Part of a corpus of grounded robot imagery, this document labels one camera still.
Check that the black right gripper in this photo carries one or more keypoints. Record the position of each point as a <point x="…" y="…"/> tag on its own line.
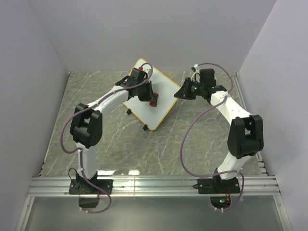
<point x="183" y="92"/>

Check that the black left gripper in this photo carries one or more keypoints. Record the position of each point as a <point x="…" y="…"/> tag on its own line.
<point x="149" y="96"/>

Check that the red bone-shaped eraser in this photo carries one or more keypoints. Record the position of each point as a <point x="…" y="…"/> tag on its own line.
<point x="153" y="102"/>

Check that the yellow-framed whiteboard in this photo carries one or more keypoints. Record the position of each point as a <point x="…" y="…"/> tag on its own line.
<point x="153" y="116"/>

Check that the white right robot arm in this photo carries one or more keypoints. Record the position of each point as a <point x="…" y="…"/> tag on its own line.
<point x="245" y="136"/>

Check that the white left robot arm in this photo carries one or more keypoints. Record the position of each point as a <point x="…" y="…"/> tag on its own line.
<point x="87" y="126"/>

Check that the circuit board with LEDs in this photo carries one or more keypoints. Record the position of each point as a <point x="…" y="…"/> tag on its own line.
<point x="220" y="202"/>

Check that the aluminium extrusion rail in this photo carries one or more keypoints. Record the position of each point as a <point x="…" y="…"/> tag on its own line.
<point x="149" y="186"/>

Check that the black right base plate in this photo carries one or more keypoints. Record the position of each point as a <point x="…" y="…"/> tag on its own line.
<point x="217" y="186"/>

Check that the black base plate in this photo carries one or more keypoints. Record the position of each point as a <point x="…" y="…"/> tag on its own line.
<point x="217" y="186"/>
<point x="81" y="187"/>

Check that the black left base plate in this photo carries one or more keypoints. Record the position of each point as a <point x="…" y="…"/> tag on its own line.
<point x="81" y="187"/>

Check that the black box under rail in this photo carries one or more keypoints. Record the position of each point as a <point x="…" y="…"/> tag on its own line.
<point x="88" y="202"/>

